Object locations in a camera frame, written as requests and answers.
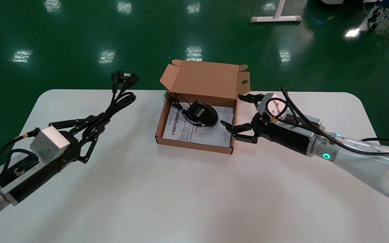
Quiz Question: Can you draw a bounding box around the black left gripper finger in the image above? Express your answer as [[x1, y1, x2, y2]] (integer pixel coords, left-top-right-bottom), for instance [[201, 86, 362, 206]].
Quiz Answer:
[[49, 115, 105, 130], [78, 123, 110, 164]]

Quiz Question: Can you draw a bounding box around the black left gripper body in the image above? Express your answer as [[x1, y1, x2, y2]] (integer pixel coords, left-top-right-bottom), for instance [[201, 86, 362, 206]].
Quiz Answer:
[[4, 133, 87, 205]]

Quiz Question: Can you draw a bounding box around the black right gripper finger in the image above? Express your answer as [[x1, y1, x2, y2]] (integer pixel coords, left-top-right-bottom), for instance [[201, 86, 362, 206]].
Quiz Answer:
[[238, 93, 266, 108], [220, 121, 259, 144]]

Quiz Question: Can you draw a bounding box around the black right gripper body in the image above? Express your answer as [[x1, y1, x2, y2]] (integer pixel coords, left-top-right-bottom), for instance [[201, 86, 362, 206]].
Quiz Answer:
[[250, 113, 316, 156]]

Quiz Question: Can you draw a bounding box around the black wired computer mouse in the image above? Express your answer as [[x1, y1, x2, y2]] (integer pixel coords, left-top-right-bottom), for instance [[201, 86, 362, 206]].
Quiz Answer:
[[164, 92, 219, 127]]

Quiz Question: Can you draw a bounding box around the black power cable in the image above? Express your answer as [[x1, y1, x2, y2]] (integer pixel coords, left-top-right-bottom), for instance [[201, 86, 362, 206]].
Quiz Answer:
[[83, 70, 140, 135]]

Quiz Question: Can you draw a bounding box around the brown cardboard storage box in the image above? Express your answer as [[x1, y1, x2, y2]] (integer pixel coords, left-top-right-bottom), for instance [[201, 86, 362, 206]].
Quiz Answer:
[[155, 59, 251, 155]]

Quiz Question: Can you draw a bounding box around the white printed paper manual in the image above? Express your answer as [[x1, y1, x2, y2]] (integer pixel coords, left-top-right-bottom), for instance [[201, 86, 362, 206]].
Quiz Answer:
[[162, 102, 234, 148]]

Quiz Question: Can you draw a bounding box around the white table leg base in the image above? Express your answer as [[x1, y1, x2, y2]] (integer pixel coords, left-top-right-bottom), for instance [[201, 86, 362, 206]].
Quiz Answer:
[[250, 0, 302, 24]]

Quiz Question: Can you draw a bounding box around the dark grey background object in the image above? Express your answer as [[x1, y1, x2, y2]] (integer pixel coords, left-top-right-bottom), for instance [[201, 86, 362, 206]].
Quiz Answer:
[[318, 0, 377, 5]]

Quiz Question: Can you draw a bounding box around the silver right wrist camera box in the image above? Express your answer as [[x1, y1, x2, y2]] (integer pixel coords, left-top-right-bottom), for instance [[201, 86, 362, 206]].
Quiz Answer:
[[256, 93, 288, 119]]

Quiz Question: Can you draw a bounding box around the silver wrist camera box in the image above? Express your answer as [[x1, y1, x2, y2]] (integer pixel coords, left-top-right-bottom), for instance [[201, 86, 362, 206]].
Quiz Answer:
[[256, 93, 288, 119], [29, 126, 71, 162]]

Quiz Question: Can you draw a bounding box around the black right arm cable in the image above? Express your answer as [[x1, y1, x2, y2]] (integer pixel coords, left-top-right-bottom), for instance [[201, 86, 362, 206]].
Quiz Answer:
[[265, 87, 389, 156]]

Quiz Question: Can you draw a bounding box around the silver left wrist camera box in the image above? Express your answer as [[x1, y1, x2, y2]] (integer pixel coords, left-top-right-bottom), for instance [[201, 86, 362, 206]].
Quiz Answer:
[[29, 126, 71, 162]]

